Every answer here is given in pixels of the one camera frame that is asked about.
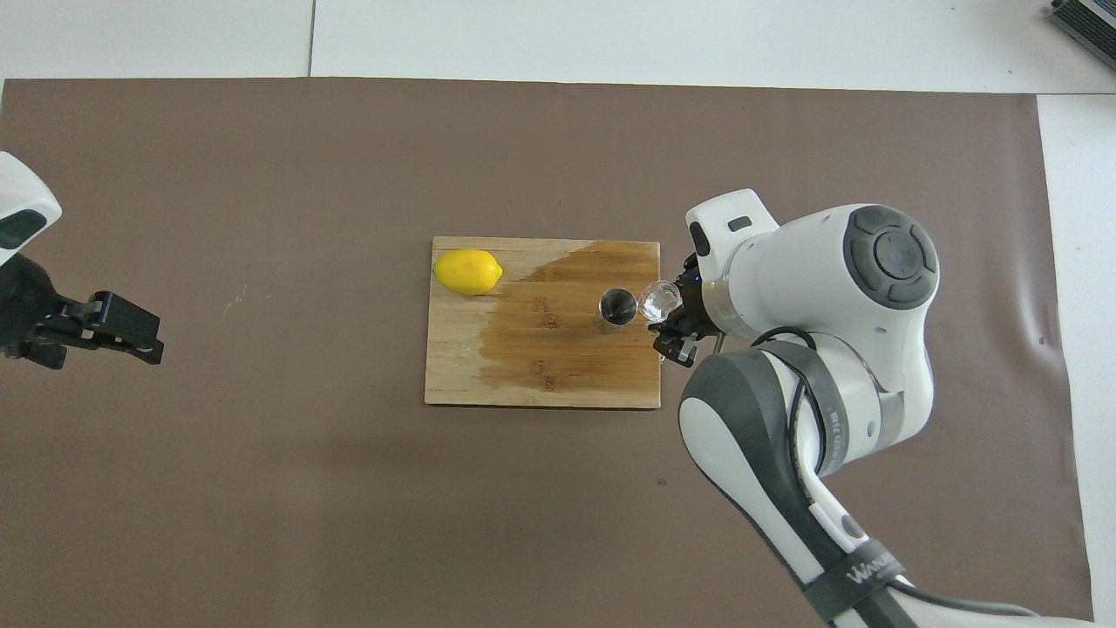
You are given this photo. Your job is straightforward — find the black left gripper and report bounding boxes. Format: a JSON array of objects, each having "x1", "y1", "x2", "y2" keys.
[{"x1": 0, "y1": 253, "x2": 165, "y2": 372}]

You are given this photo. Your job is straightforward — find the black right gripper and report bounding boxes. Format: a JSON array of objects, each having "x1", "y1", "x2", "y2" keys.
[{"x1": 648, "y1": 253, "x2": 723, "y2": 367}]

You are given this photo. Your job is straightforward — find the small clear glass cup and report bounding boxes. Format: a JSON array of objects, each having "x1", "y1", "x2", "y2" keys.
[{"x1": 636, "y1": 279, "x2": 683, "y2": 322}]

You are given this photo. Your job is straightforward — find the steel double jigger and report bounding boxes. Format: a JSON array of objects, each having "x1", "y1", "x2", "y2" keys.
[{"x1": 598, "y1": 288, "x2": 639, "y2": 335}]

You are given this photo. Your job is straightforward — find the yellow lemon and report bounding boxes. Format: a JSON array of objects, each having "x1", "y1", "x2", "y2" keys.
[{"x1": 433, "y1": 249, "x2": 505, "y2": 296}]

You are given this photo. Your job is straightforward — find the wooden cutting board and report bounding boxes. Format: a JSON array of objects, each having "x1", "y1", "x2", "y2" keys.
[{"x1": 425, "y1": 236, "x2": 677, "y2": 411}]

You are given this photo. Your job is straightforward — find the brown table mat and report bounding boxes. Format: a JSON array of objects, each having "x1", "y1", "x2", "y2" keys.
[{"x1": 0, "y1": 77, "x2": 1096, "y2": 628}]

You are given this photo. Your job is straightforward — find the dark device top corner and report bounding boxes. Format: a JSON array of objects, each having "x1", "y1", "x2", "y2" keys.
[{"x1": 1049, "y1": 0, "x2": 1116, "y2": 49}]

